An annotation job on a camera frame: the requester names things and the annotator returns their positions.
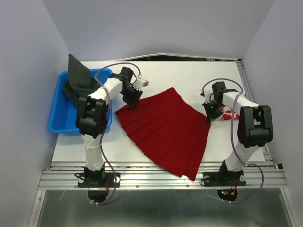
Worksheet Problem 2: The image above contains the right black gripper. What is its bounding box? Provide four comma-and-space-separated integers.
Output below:
201, 99, 225, 123

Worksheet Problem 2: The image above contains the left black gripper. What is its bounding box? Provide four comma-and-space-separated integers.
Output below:
120, 85, 143, 110

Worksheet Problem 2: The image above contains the white red poppy skirt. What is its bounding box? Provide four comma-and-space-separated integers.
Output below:
215, 93, 246, 121

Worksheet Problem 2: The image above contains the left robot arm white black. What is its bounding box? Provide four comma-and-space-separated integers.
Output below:
76, 67, 148, 186

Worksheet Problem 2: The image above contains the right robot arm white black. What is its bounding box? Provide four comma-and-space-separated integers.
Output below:
201, 79, 274, 184

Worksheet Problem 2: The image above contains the dark grey dotted skirt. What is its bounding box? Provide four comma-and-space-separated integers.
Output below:
62, 54, 100, 106

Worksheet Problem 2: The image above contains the blue plastic bin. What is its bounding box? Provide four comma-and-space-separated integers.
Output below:
48, 69, 113, 136

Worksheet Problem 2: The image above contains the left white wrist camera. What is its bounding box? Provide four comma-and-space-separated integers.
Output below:
132, 74, 149, 91

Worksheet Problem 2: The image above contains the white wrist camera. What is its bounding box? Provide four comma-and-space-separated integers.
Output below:
200, 89, 214, 103
132, 74, 149, 91

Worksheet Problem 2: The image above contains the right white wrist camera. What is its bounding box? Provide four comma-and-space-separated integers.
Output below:
200, 89, 214, 103

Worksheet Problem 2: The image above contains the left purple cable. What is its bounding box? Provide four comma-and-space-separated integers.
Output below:
89, 61, 143, 206

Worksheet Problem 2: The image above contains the purple cable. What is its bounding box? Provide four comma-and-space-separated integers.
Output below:
89, 61, 143, 206
200, 78, 265, 205

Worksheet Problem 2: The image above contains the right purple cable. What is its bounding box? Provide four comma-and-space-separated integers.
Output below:
200, 78, 265, 205

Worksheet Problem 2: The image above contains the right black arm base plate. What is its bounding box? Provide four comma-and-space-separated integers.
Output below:
200, 171, 246, 187

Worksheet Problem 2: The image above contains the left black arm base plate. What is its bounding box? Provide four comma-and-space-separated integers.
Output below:
74, 172, 121, 188

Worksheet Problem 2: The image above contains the aluminium frame rail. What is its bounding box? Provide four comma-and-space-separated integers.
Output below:
28, 148, 300, 227

